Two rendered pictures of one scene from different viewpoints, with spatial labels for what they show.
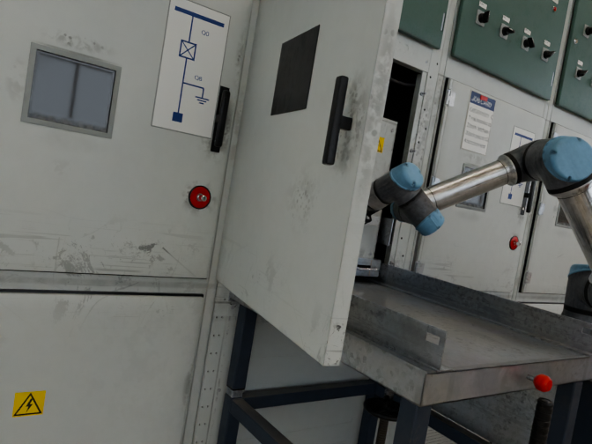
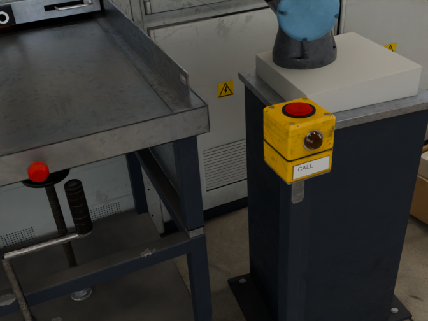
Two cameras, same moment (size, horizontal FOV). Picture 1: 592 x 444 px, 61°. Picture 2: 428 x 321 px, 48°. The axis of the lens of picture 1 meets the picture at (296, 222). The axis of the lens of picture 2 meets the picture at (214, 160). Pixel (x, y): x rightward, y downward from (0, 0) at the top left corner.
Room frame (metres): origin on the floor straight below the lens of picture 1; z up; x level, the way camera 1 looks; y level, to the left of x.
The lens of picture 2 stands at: (0.39, -0.95, 1.23)
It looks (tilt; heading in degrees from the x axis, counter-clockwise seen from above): 32 degrees down; 14
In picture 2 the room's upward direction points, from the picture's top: 4 degrees counter-clockwise
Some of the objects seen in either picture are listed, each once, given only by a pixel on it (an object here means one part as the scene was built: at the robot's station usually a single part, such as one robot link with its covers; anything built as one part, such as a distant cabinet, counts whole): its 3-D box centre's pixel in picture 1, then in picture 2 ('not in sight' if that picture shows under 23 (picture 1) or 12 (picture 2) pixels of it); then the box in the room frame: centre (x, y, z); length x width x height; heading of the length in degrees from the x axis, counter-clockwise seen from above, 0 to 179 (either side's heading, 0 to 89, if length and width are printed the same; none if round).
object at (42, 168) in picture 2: (538, 381); (37, 169); (0.96, -0.51, 0.82); 0.04 x 0.03 x 0.03; 35
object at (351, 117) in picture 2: not in sight; (330, 87); (1.49, -0.97, 0.74); 0.35 x 0.35 x 0.02; 30
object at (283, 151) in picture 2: not in sight; (297, 139); (1.04, -0.92, 0.85); 0.08 x 0.08 x 0.10; 35
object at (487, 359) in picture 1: (402, 323); (20, 88); (1.25, -0.30, 0.82); 0.68 x 0.62 x 0.06; 35
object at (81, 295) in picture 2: not in sight; (80, 290); (1.25, -0.30, 0.18); 0.06 x 0.06 x 0.02
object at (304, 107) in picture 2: not in sight; (298, 111); (1.04, -0.92, 0.90); 0.04 x 0.04 x 0.02
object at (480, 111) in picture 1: (478, 123); not in sight; (1.85, -0.60, 1.46); 0.15 x 0.01 x 0.21; 125
